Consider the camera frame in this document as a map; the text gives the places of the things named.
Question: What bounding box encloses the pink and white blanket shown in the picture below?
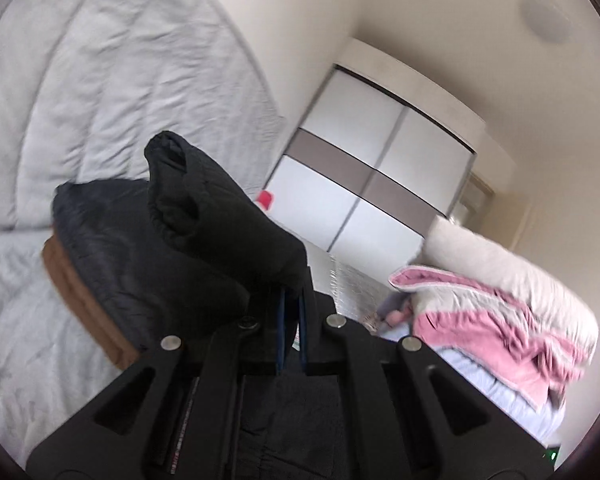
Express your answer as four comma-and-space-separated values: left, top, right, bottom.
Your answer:
388, 265, 589, 409

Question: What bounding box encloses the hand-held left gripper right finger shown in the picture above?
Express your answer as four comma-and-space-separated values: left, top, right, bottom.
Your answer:
297, 266, 557, 480

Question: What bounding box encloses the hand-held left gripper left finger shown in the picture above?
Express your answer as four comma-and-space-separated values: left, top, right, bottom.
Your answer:
25, 285, 301, 480

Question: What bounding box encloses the round ceiling light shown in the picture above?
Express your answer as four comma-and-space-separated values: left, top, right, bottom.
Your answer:
519, 0, 574, 47

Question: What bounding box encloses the cream pillow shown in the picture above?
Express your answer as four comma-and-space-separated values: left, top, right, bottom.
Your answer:
422, 215, 600, 362

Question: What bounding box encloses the white wardrobe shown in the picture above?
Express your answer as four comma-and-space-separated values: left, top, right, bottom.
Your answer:
264, 37, 489, 267

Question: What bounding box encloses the brown folded garment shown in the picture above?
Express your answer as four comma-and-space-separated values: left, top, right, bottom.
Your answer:
41, 232, 142, 369

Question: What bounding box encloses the black jacket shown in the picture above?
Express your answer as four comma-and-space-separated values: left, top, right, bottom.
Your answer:
145, 131, 352, 480

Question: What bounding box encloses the navy quilted jacket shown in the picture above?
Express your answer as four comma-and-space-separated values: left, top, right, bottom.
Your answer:
51, 178, 253, 357

